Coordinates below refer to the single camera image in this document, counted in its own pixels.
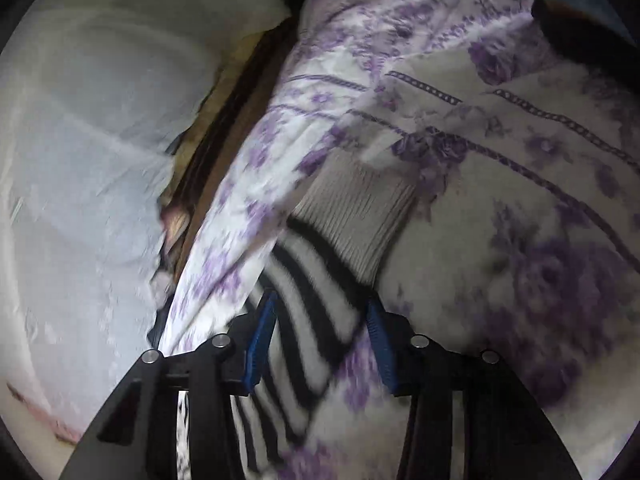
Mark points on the dark wooden headboard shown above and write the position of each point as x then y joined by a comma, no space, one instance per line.
205,151

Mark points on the black white striped sweater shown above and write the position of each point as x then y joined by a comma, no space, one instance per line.
327,254

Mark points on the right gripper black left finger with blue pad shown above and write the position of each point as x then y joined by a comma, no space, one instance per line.
134,434

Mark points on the purple floral bed sheet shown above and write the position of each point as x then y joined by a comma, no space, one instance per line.
517,123

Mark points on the white lace curtain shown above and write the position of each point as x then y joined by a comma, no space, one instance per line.
93,95

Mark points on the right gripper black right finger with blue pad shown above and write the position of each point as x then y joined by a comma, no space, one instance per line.
471,396

